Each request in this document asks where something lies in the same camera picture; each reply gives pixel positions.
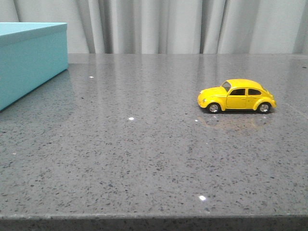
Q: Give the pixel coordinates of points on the yellow beetle toy car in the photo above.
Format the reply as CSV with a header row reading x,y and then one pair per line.
x,y
237,94

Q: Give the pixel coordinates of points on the light blue storage box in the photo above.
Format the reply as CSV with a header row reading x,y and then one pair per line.
x,y
30,55

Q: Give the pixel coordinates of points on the grey pleated curtain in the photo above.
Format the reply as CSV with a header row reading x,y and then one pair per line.
x,y
171,26

